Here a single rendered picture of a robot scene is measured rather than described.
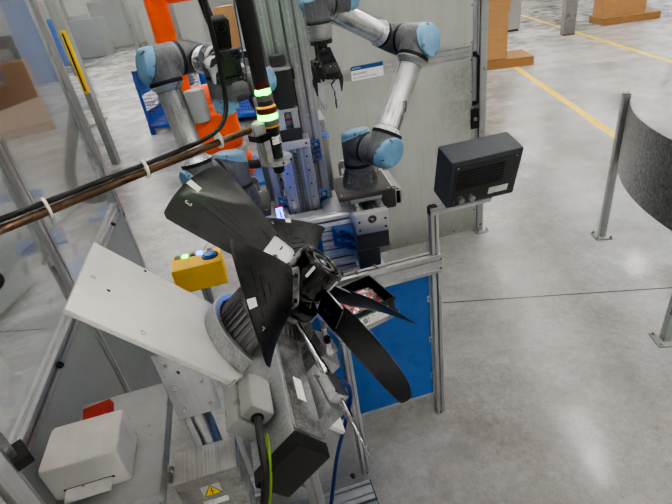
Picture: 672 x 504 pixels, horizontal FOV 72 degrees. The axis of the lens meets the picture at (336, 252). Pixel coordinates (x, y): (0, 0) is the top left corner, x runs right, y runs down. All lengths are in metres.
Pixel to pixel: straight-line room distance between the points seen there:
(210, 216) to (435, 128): 2.34
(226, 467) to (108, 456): 0.26
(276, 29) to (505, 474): 1.95
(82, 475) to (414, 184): 2.63
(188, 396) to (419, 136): 2.43
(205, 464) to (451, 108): 2.61
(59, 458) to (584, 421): 1.98
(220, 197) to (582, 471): 1.76
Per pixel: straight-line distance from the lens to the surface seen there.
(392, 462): 2.18
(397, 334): 1.93
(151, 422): 1.39
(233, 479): 1.27
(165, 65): 1.78
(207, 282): 1.57
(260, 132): 1.03
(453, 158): 1.60
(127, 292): 1.07
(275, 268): 0.92
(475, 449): 2.23
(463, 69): 3.24
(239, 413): 0.91
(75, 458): 1.25
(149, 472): 1.29
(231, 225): 1.09
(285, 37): 1.96
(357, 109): 3.01
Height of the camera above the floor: 1.80
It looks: 30 degrees down
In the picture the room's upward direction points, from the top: 9 degrees counter-clockwise
